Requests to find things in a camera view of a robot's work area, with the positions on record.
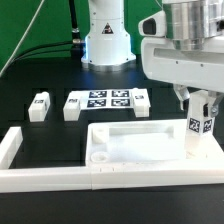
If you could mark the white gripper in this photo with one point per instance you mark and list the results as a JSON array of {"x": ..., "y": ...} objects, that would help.
[{"x": 202, "y": 69}]

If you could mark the white desk top panel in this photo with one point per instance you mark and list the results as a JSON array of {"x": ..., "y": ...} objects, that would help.
[{"x": 146, "y": 141}]

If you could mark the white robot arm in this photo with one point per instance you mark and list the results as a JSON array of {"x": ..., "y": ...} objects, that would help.
[{"x": 183, "y": 44}]

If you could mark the fiducial marker sheet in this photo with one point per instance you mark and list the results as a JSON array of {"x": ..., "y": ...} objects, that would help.
[{"x": 110, "y": 98}]

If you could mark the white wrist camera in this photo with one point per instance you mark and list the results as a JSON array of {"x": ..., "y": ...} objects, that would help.
[{"x": 153, "y": 26}]

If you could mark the white L-shaped fence frame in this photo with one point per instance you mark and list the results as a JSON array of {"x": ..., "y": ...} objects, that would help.
[{"x": 118, "y": 165}]

